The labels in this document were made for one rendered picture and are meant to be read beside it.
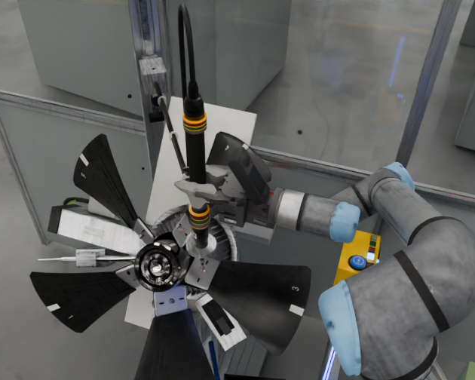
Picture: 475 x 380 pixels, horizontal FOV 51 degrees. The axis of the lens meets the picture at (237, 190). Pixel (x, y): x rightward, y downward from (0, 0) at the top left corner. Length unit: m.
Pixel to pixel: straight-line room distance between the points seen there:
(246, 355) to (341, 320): 1.71
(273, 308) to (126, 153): 1.15
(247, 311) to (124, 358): 1.37
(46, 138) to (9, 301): 0.92
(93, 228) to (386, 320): 0.97
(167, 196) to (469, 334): 1.50
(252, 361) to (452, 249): 1.75
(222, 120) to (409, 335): 0.91
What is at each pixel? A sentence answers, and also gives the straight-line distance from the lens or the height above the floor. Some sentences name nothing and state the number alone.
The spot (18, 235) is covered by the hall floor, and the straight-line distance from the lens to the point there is 3.12.
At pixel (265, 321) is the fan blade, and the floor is 1.16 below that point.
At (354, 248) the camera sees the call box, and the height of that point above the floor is 1.07.
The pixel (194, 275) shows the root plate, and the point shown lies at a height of 1.19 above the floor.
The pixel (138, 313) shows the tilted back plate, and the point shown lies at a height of 0.86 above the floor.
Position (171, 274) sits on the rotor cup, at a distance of 1.20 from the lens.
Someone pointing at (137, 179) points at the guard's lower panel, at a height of 0.70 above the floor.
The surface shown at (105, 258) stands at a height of 1.10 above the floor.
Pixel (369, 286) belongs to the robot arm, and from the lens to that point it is 0.68.
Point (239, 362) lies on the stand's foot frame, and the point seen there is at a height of 0.07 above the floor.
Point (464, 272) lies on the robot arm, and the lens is 0.68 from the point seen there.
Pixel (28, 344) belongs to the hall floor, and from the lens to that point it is 2.65.
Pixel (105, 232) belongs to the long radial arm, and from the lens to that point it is 1.43.
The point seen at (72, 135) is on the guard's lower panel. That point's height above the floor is 0.87.
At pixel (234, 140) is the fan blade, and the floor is 1.42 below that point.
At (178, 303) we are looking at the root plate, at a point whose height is 1.10.
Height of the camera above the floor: 2.16
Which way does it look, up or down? 43 degrees down
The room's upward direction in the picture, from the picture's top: 1 degrees clockwise
